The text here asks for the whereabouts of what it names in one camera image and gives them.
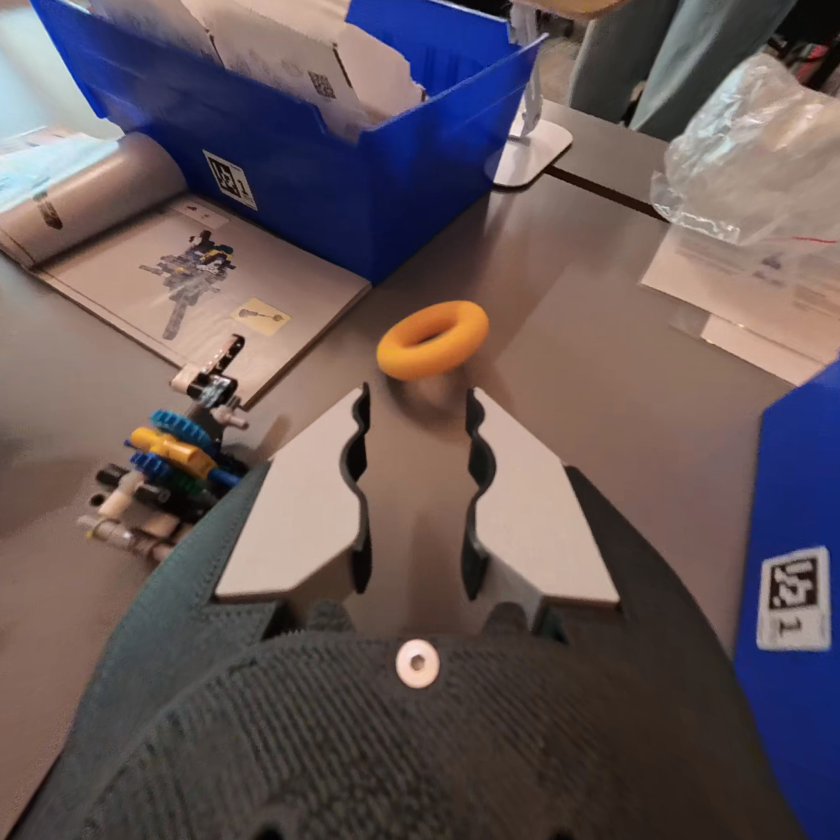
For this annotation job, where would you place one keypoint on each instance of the lego instruction booklet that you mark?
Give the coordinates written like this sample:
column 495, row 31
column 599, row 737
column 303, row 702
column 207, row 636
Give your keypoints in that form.
column 131, row 295

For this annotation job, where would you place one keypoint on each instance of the lego technic gear assembly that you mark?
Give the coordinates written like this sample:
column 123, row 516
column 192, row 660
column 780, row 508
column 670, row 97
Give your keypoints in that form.
column 170, row 451

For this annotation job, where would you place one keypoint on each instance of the clear plastic bag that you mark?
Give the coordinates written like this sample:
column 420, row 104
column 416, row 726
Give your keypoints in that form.
column 754, row 164

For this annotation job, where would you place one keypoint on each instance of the small blue plastic bin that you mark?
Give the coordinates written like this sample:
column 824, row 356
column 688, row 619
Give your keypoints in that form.
column 800, row 499

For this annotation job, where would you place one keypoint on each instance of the silver monitor stand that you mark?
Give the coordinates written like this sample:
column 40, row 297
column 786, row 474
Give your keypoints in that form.
column 531, row 159

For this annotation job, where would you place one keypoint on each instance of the large blue plastic bin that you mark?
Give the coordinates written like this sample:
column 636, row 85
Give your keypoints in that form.
column 295, row 197

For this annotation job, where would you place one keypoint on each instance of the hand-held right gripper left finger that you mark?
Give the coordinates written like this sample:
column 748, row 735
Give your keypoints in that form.
column 302, row 512

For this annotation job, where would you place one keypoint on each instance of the white cardboard box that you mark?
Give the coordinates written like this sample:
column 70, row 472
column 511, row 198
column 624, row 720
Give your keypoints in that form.
column 282, row 52

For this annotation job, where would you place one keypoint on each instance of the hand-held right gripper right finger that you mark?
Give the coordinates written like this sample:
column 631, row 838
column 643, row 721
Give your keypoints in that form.
column 531, row 518

